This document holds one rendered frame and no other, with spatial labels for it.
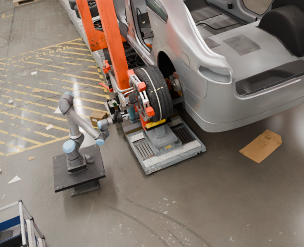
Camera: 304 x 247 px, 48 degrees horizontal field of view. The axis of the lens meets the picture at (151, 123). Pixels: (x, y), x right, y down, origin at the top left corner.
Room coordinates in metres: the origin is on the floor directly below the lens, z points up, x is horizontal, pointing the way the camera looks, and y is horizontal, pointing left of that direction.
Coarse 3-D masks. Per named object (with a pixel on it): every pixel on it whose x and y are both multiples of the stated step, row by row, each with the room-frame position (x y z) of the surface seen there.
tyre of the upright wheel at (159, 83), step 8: (136, 72) 3.57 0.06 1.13; (144, 72) 3.45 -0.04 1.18; (152, 72) 3.43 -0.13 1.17; (160, 72) 3.41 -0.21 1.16; (144, 80) 3.32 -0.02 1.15; (152, 80) 3.32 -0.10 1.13; (160, 80) 3.31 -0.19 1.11; (152, 88) 3.24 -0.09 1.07; (160, 88) 3.25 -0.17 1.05; (168, 88) 3.25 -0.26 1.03; (152, 96) 3.18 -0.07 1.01; (160, 96) 3.19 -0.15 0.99; (168, 96) 3.20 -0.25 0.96; (152, 104) 3.16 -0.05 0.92; (160, 104) 3.16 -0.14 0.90; (168, 104) 3.19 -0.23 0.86; (160, 112) 3.16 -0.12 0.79; (168, 112) 3.19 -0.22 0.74; (152, 120) 3.29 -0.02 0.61
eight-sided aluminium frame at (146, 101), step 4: (132, 76) 3.51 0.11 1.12; (136, 76) 3.49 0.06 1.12; (132, 80) 3.48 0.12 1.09; (136, 84) 3.33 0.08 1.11; (132, 92) 3.66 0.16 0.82; (140, 92) 3.26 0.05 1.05; (144, 92) 3.26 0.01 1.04; (140, 96) 3.25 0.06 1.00; (144, 96) 3.25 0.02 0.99; (144, 100) 3.19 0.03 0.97; (148, 100) 3.19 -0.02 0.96; (140, 104) 3.58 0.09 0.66; (144, 104) 3.17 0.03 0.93; (148, 104) 3.18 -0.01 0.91; (140, 108) 3.55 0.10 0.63; (144, 108) 3.19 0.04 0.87; (140, 112) 3.48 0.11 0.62; (144, 112) 3.46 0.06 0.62; (144, 120) 3.31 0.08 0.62; (148, 120) 3.32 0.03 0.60
